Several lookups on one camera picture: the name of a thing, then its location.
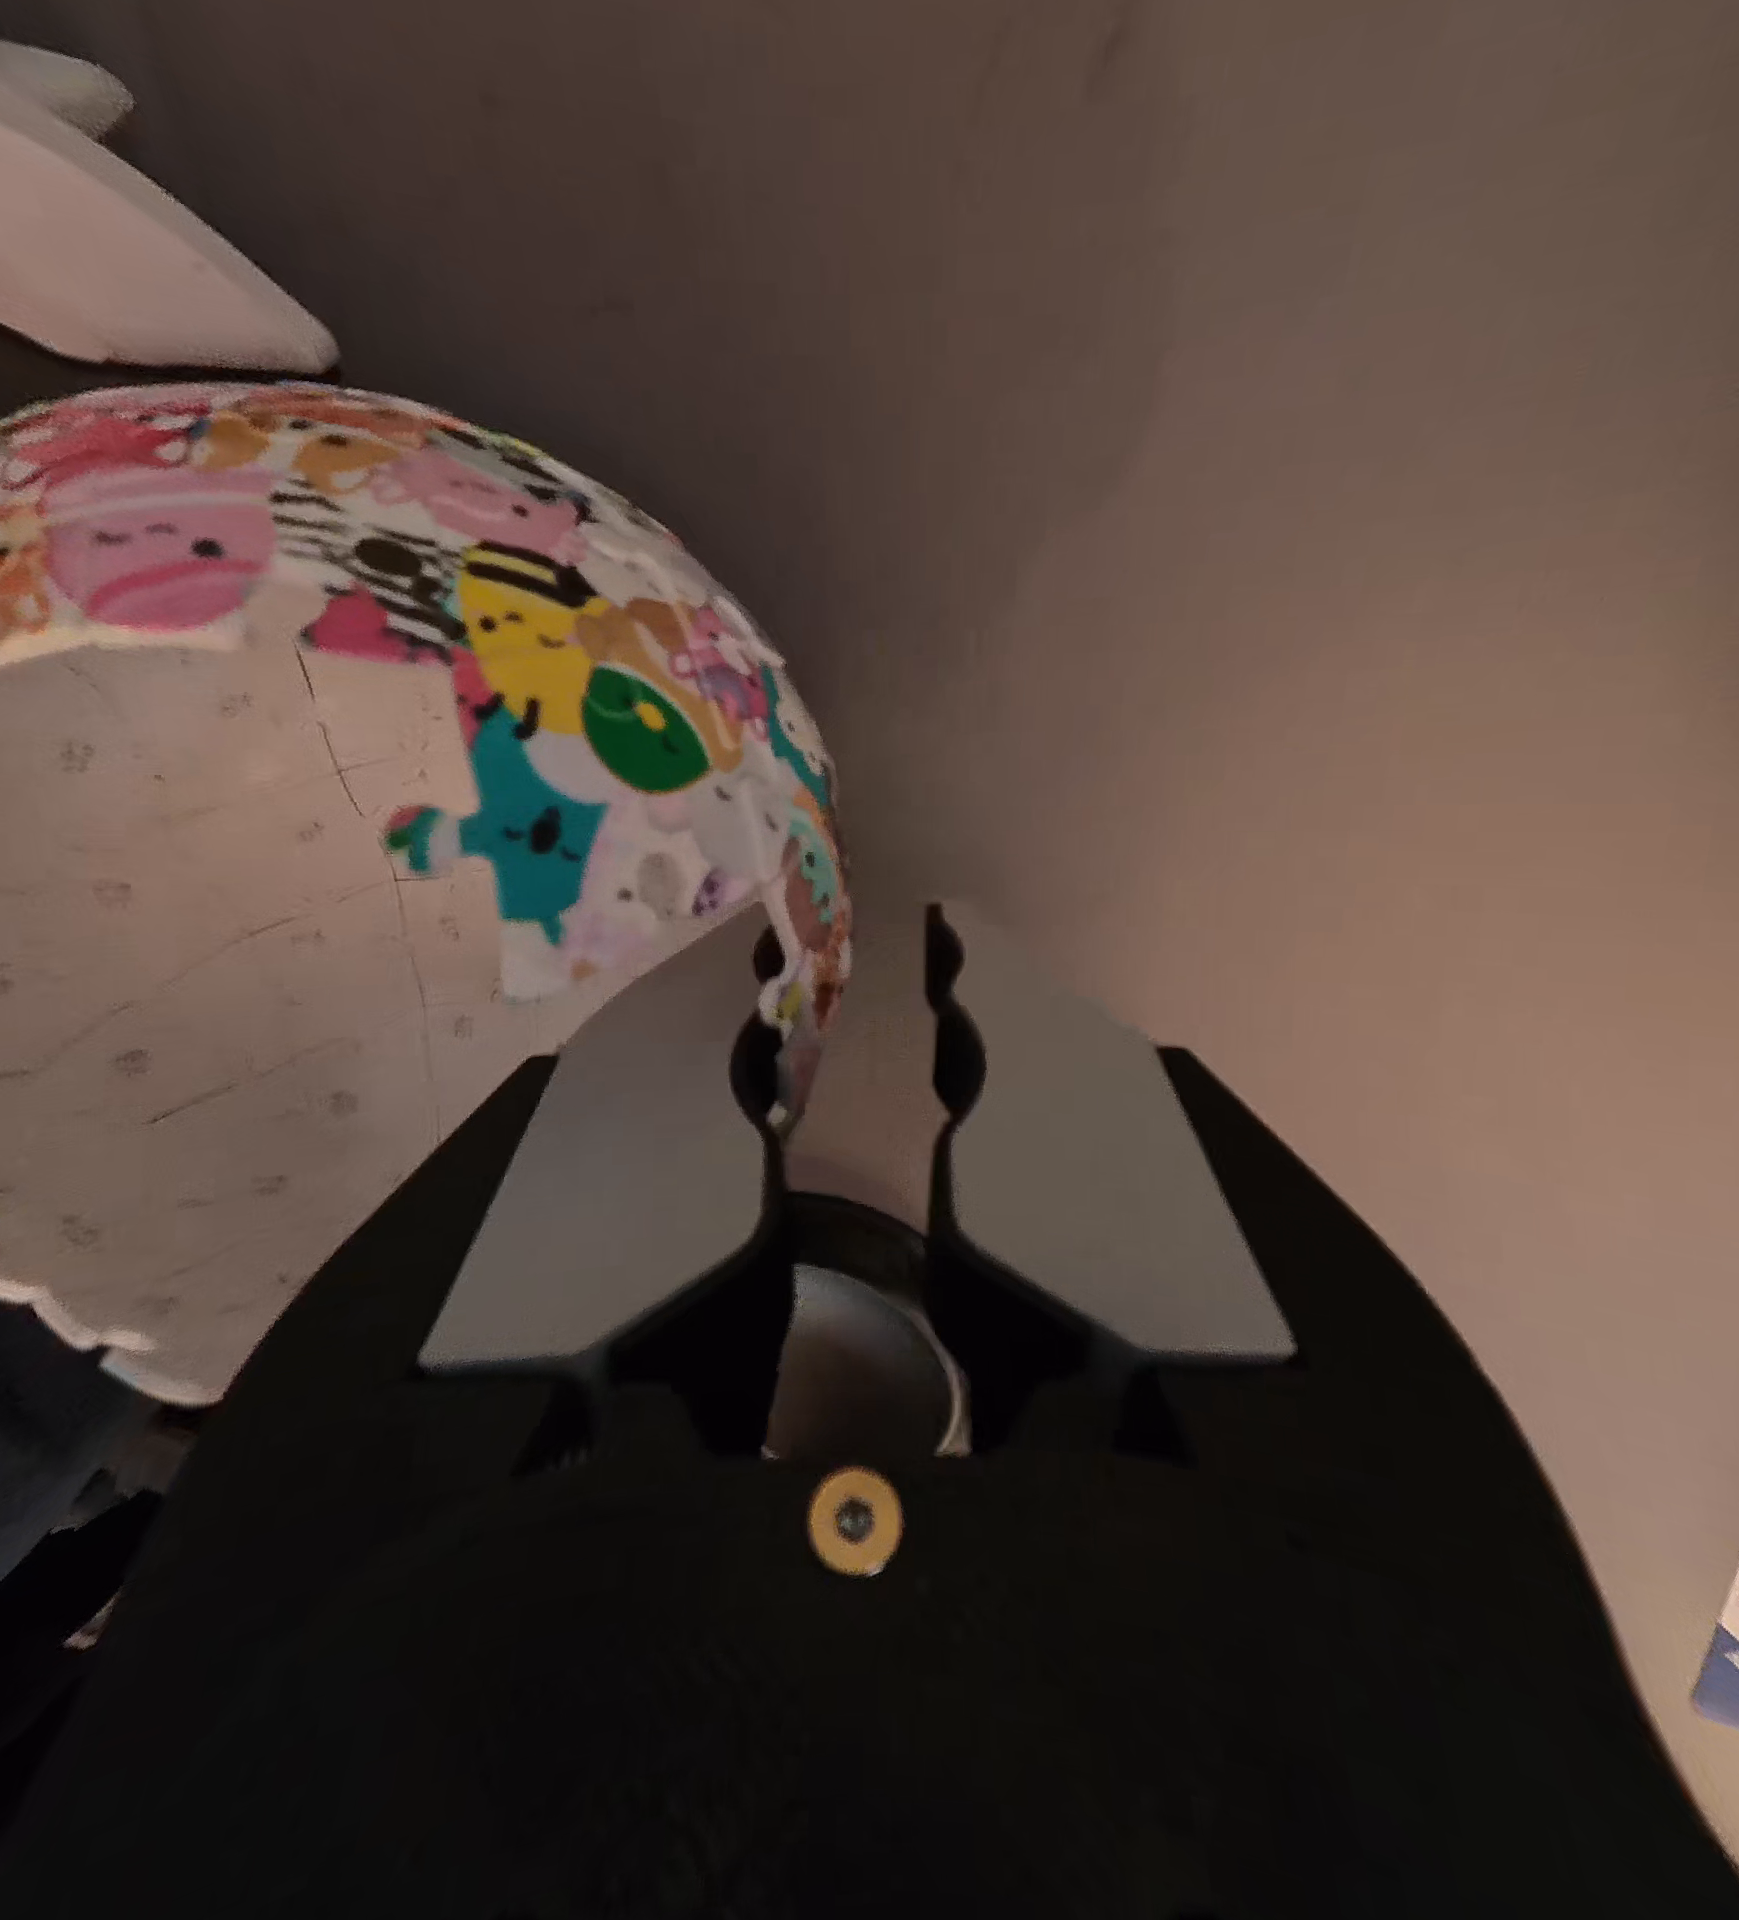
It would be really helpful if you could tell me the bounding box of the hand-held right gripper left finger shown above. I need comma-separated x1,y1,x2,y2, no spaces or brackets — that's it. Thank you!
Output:
418,922,793,1475

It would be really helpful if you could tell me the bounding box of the colourful cartoon puzzle ball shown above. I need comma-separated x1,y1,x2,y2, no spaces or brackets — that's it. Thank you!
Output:
0,383,856,1407

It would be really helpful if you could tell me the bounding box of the black round ball stand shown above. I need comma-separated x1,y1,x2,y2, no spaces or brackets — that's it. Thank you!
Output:
761,1189,980,1459

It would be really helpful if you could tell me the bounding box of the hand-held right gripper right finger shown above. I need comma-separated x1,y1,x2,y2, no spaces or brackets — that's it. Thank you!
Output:
925,902,1300,1470

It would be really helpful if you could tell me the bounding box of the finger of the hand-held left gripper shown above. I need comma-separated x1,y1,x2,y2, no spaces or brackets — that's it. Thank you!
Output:
0,66,344,376

